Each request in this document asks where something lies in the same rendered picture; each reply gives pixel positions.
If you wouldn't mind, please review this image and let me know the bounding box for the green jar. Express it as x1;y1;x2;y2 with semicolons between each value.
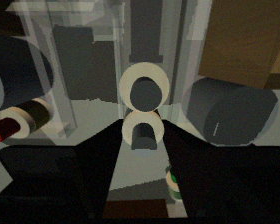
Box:
166;168;182;201

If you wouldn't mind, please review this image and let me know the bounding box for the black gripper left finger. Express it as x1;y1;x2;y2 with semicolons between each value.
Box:
0;119;123;219

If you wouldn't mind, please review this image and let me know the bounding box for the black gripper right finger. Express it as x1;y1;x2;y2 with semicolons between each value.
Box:
162;119;280;217

